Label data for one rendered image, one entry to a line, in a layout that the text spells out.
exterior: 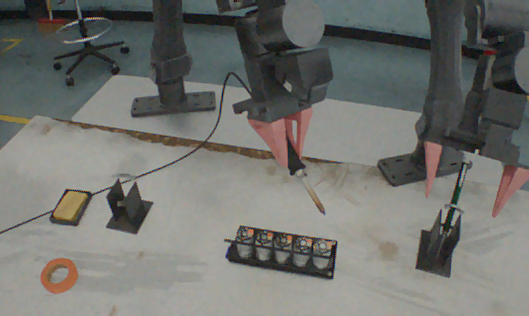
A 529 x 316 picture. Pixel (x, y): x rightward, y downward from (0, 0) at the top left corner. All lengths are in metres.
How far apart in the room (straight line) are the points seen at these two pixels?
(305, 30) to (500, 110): 0.23
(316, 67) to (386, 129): 0.48
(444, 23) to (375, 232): 0.39
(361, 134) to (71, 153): 0.62
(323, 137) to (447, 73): 0.29
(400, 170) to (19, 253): 0.71
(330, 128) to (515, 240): 0.43
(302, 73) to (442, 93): 0.35
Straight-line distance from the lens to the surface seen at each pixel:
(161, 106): 0.93
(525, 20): 0.58
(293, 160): 0.54
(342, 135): 0.86
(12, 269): 0.73
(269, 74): 0.49
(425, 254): 0.67
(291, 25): 0.43
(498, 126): 0.46
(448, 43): 0.75
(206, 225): 0.67
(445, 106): 0.72
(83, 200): 0.75
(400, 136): 0.89
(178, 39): 0.82
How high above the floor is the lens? 1.27
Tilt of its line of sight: 41 degrees down
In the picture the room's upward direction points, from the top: straight up
